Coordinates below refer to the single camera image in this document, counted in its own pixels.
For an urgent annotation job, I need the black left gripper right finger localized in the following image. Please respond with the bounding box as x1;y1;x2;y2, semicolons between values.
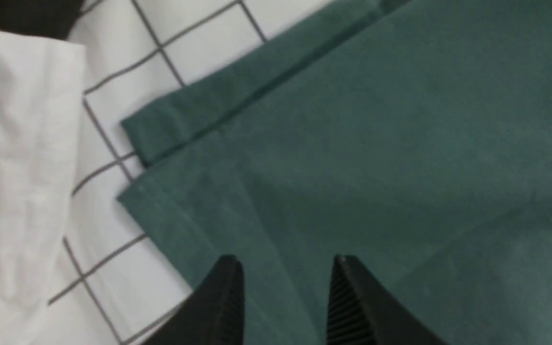
326;255;445;345

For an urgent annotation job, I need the dark olive garment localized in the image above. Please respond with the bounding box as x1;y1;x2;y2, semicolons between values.
0;0;84;41

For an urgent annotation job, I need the white garment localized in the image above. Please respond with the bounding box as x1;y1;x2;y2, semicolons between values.
0;31;85;345

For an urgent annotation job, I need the green long-sleeved shirt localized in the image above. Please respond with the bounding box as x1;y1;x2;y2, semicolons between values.
118;0;552;345

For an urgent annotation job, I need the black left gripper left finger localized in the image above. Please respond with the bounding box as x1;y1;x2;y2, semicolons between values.
144;255;245;345

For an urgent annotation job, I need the white grid tablecloth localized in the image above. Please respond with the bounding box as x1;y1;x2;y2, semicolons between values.
35;0;325;345

